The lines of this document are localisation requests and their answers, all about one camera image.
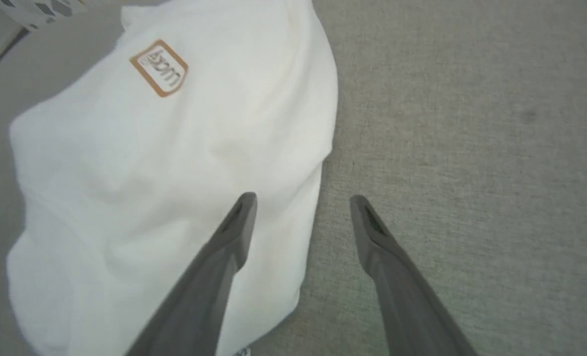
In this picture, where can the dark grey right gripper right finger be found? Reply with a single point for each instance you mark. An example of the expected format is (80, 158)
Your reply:
(407, 306)

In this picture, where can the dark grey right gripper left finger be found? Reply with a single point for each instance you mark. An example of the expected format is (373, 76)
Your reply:
(209, 296)

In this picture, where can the white t-shirt with brown label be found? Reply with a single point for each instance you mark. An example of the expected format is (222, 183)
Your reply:
(175, 148)

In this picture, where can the grey fabric sofa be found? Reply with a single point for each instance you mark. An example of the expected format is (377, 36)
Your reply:
(471, 148)

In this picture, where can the white grey patterned fabric item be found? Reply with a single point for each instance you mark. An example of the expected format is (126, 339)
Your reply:
(41, 10)

